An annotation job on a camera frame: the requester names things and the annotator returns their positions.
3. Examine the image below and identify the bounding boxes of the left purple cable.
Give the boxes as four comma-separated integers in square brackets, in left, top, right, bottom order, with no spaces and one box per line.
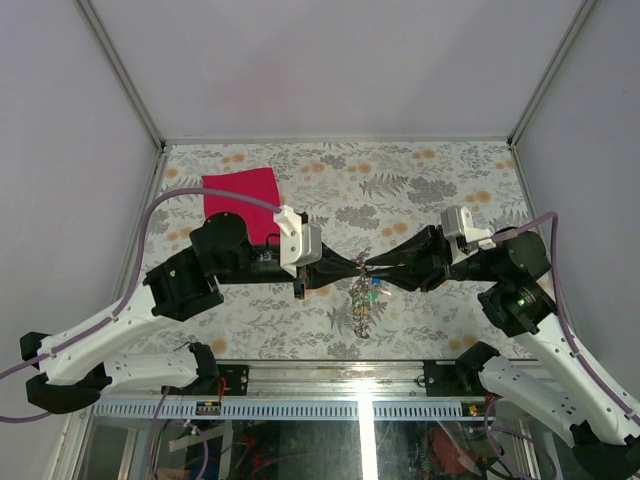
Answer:
[0,187,282,425]

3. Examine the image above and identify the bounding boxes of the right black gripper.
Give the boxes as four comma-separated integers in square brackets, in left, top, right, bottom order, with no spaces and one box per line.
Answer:
[364,222,503,291]

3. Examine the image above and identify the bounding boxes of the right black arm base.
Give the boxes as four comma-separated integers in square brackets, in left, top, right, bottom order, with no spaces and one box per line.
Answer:
[422,341,499,397]

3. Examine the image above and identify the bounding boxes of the aluminium front rail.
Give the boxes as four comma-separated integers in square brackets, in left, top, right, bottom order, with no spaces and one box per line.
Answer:
[92,360,486,421]

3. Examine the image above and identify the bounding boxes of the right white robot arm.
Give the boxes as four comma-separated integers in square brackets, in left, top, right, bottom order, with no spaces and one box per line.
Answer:
[366,225,639,479]

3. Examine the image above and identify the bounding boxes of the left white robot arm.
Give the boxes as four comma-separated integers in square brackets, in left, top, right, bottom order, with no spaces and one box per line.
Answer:
[20,211,359,414]

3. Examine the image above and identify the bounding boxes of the red cloth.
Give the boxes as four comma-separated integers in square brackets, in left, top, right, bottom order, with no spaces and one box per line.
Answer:
[201,168,282,246]

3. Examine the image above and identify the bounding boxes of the floral table mat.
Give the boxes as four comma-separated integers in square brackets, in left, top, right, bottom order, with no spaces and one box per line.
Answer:
[133,141,530,360]

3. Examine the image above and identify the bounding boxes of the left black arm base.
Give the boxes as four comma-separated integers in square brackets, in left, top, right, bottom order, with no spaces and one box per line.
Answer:
[201,364,250,399]

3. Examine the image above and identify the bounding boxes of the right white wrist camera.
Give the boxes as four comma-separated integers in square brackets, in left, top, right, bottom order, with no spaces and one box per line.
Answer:
[441,206,496,265]

